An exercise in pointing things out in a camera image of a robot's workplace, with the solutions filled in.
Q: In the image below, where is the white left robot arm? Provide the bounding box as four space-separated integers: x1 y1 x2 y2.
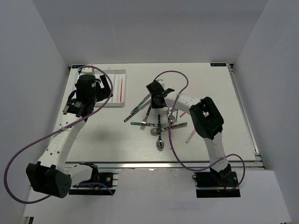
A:
26 73 111 198

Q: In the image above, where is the dark handled spoon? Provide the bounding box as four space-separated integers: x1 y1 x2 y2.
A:
150 122 188 135

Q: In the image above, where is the pink handled knife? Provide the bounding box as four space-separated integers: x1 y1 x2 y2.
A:
185 130 196 143

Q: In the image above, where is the grey handled fork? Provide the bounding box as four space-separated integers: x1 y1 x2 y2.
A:
140 103 152 131

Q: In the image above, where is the green handled fork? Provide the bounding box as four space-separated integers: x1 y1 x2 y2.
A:
130 122 158 127

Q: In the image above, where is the green handled spoon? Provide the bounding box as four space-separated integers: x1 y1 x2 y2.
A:
156 114 164 150

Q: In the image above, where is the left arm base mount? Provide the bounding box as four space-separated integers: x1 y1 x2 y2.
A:
69 169 119 196

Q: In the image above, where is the white divided utensil tray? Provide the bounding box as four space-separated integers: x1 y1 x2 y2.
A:
69 69 127 108

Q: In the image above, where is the pink handled spoon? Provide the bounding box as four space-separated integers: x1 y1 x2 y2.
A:
167 115 176 150

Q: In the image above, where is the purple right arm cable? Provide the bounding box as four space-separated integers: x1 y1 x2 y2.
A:
154 70 246 192

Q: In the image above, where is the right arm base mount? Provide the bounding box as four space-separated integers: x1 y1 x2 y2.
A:
192 171 241 198

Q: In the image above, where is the green handled table knife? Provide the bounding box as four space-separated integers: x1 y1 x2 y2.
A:
124 93 151 122

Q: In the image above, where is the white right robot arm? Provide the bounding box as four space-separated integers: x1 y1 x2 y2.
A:
146 80 231 186

